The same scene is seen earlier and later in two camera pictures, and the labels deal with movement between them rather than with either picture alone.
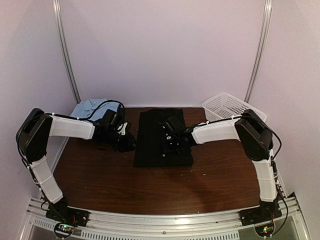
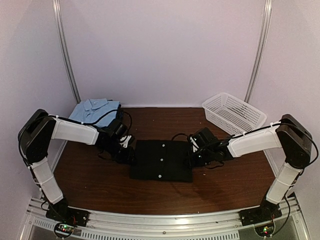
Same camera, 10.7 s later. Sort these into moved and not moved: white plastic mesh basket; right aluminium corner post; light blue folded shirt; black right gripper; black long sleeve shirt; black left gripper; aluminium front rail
Moved: black left gripper; black long sleeve shirt; black right gripper
Not moved: white plastic mesh basket; aluminium front rail; light blue folded shirt; right aluminium corner post
